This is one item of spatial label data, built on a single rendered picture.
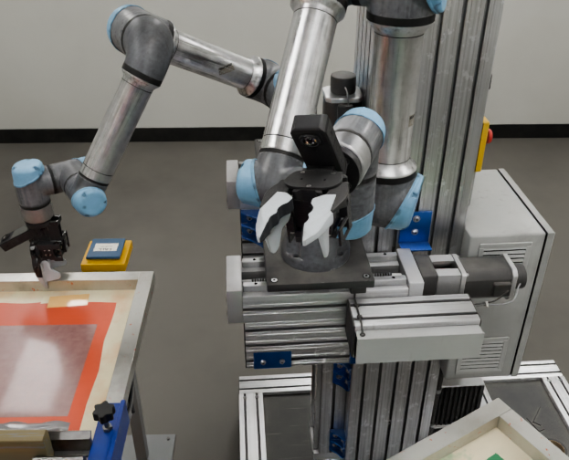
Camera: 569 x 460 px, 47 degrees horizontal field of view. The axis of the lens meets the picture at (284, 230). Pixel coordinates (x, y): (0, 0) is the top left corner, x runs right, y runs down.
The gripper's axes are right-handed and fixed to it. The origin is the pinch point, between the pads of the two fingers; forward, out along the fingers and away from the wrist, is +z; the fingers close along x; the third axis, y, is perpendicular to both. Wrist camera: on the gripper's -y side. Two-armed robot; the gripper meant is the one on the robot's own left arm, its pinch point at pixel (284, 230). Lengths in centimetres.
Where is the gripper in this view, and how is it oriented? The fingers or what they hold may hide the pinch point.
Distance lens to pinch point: 71.1
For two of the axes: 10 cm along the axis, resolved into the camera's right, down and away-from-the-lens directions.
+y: 1.3, 8.6, 4.9
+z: -3.4, 5.0, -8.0
